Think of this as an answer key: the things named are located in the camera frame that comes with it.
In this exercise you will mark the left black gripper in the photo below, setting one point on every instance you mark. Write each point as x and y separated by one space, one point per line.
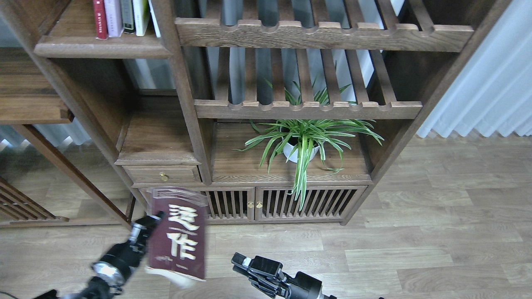
120 262

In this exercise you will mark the thin white upright book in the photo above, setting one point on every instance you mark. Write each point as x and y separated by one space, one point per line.
154 20

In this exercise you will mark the wooden side table left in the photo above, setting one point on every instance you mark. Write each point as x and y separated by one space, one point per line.
28 99

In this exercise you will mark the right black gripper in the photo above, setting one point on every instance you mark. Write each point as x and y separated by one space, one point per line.
266 276

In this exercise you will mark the white green upright book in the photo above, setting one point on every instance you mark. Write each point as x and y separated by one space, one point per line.
141 13

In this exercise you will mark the dark wooden bookshelf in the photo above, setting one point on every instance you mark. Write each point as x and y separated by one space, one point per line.
182 104

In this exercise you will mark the red book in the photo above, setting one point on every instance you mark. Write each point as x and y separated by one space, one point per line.
100 19

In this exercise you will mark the green spider plant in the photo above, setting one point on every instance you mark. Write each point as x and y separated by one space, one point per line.
324 131

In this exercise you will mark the white plant pot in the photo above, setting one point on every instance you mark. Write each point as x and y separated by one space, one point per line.
290 150

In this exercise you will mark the white pleated curtain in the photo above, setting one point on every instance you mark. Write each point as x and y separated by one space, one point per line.
493 93

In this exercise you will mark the dark green upright book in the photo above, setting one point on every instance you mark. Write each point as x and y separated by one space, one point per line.
127 15

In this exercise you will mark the pale lavender white book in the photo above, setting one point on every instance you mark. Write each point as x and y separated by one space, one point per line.
113 17

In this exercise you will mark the dark maroon book white characters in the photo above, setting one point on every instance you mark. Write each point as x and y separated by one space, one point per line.
176 248

